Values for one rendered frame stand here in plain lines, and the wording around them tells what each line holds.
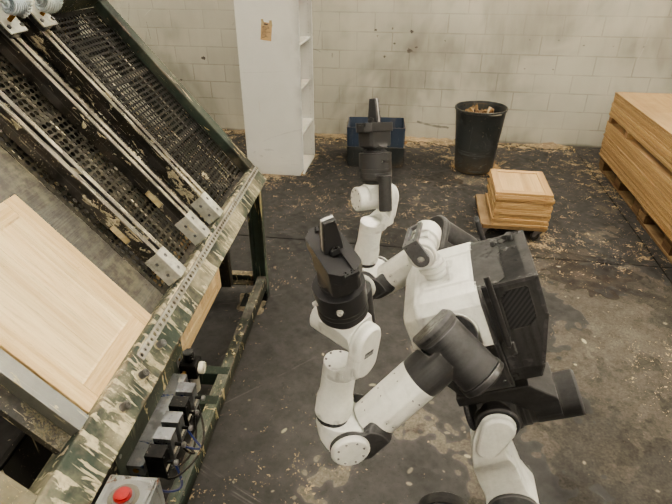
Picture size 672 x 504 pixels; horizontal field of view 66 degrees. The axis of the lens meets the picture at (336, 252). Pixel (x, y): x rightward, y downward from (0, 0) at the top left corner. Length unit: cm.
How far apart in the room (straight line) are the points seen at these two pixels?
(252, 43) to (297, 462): 377
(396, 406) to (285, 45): 433
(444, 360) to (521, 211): 328
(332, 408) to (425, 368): 19
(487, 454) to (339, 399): 56
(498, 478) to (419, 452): 101
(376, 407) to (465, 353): 20
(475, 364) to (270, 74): 440
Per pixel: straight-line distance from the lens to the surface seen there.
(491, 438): 143
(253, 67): 520
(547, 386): 139
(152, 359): 179
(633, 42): 670
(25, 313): 167
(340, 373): 96
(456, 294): 112
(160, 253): 202
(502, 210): 421
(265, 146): 537
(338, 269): 77
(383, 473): 249
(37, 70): 231
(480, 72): 642
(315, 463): 251
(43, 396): 156
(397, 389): 105
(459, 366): 102
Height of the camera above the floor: 198
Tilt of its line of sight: 30 degrees down
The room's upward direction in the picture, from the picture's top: straight up
